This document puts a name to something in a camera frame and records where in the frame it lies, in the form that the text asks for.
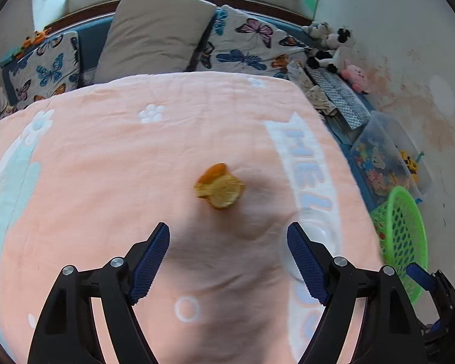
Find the floral cloth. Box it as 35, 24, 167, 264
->
288, 62, 340, 116

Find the teal toy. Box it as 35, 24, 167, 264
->
0, 45, 23, 65

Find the yellow toy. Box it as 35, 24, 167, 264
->
398, 150, 427, 177

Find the orange peel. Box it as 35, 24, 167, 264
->
193, 162, 247, 211

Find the orange toy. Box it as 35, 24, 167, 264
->
23, 27, 53, 48

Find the pink plush toy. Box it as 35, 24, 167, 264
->
339, 60, 370, 95

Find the grey white plush toy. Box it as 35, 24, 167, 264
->
301, 21, 330, 40

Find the pink printed blanket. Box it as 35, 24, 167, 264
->
0, 71, 383, 364

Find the grey pillow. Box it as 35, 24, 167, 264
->
95, 0, 217, 84

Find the butterfly print pillow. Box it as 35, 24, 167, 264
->
8, 30, 80, 110
195, 5, 315, 80

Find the clear storage box with toys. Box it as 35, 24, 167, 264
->
349, 111, 433, 207

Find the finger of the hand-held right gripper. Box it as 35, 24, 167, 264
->
406, 262, 436, 292

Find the grey patterned cloth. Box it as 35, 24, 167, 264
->
311, 69, 370, 130

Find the clear plastic dome lid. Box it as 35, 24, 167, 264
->
280, 212, 342, 283

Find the blue sofa backrest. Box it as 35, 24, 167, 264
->
0, 11, 315, 88

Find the black white cow plush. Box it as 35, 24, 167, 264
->
306, 26, 355, 74

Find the green plastic basket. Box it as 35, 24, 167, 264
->
369, 186, 429, 306

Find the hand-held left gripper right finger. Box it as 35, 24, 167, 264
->
286, 222, 428, 364

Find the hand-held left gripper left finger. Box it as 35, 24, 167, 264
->
27, 222, 171, 364

